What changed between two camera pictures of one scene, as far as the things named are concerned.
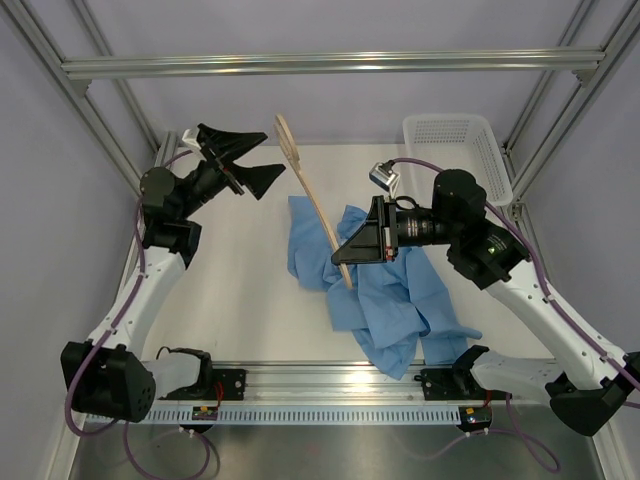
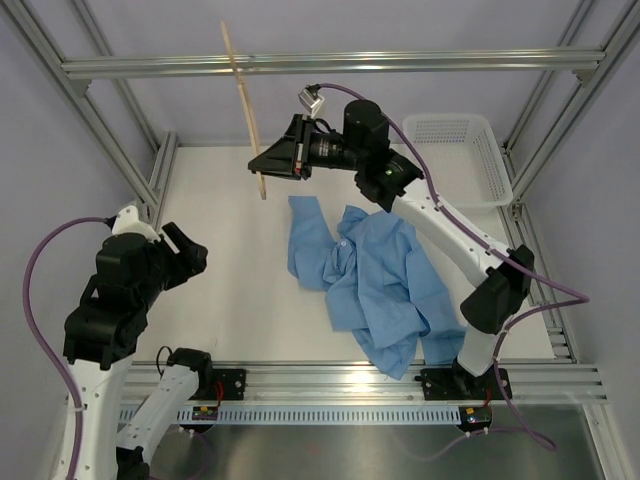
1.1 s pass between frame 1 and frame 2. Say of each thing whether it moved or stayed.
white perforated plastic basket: stayed
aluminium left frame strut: stayed
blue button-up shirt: stayed
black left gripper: moved
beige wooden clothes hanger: moved
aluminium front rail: stayed
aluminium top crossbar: stayed
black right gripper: moved
